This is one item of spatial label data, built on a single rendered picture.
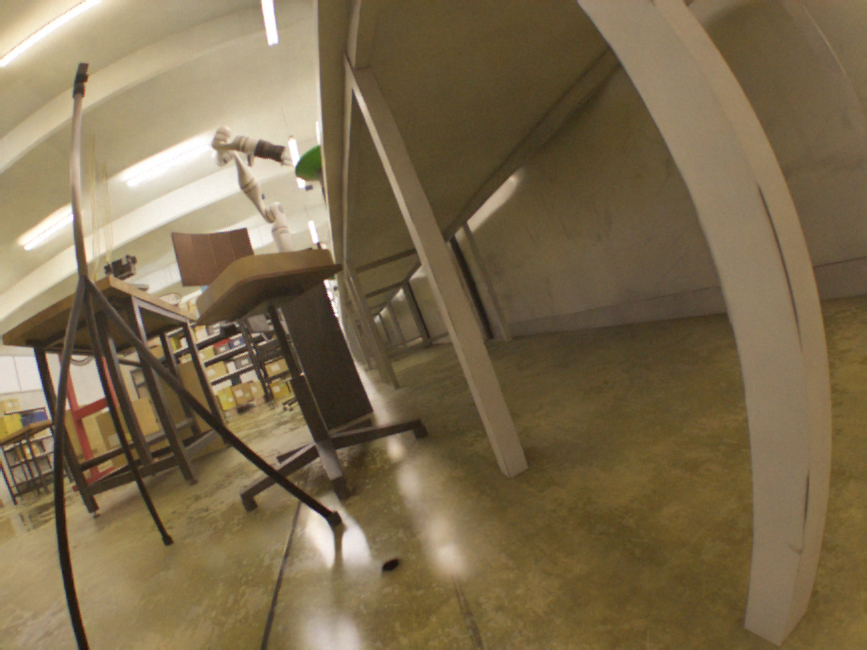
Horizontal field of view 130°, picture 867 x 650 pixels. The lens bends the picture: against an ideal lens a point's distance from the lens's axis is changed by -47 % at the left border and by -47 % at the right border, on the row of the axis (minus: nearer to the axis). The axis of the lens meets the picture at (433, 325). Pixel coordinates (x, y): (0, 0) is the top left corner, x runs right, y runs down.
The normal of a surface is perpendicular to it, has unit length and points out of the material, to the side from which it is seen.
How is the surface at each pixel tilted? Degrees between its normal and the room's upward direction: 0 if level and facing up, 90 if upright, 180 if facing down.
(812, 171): 90
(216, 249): 90
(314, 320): 90
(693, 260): 90
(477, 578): 0
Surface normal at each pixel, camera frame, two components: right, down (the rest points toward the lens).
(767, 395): -0.91, 0.36
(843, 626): -0.36, -0.93
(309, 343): 0.35, -0.12
